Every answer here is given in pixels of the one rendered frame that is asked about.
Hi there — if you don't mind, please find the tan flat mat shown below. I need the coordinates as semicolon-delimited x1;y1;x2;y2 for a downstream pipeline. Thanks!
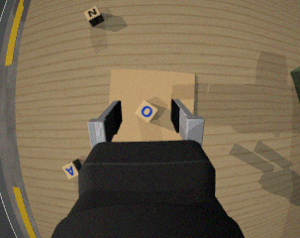
109;69;195;142

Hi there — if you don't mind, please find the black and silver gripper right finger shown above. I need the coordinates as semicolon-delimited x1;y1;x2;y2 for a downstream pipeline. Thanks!
171;99;204;147

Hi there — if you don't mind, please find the wooden letter block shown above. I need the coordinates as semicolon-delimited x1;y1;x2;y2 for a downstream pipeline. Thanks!
62;159;82;179
136;100;158;123
84;6;104;27

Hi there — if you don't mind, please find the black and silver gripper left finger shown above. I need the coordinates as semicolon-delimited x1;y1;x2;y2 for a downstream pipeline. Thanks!
87;100;123;149

